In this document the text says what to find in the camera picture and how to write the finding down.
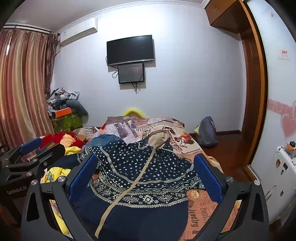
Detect printed bed blanket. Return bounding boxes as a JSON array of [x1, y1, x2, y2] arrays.
[[79, 115, 243, 241]]

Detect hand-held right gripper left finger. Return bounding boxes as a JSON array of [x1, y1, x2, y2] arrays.
[[21, 153, 102, 241]]

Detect white air conditioner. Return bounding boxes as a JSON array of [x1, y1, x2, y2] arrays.
[[58, 17, 99, 46]]

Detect brown cardboard box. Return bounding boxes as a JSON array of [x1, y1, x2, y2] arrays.
[[77, 128, 93, 142]]

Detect red plush toy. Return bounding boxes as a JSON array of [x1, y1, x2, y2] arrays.
[[42, 131, 86, 149]]

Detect striped brown curtain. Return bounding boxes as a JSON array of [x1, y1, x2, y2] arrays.
[[0, 26, 59, 150]]

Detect navy patterned hoodie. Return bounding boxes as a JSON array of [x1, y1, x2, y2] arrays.
[[72, 130, 208, 241]]

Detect white refrigerator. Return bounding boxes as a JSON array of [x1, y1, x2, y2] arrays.
[[251, 145, 296, 226]]

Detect yellow fluffy toy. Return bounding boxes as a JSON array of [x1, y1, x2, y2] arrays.
[[123, 107, 146, 118]]

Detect small black wall monitor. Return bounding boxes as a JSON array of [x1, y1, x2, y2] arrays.
[[117, 62, 146, 84]]

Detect grey backpack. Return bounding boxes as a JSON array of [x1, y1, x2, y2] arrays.
[[198, 116, 218, 147]]

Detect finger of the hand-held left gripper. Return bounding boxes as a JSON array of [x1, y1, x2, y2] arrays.
[[5, 137, 44, 165], [26, 143, 66, 174]]

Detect wooden wall cabinet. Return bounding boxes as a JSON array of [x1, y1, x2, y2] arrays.
[[204, 0, 244, 34]]

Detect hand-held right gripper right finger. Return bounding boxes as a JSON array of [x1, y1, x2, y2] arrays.
[[193, 153, 271, 241]]

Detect pile of clutter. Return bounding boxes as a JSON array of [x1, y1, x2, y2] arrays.
[[46, 87, 80, 118]]

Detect green cloth covered table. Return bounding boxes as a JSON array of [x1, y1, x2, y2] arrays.
[[51, 113, 84, 134]]

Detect blue denim jeans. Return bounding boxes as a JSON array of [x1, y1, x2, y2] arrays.
[[91, 134, 128, 147]]

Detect yellow plush toy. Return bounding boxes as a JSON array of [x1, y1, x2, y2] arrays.
[[41, 146, 80, 237]]

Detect orange box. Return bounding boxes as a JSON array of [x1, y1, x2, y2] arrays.
[[55, 107, 73, 118]]

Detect large black wall television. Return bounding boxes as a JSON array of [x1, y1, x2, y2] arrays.
[[106, 35, 155, 67]]

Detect pink heart wall sticker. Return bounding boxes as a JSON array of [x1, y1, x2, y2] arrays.
[[268, 98, 296, 139]]

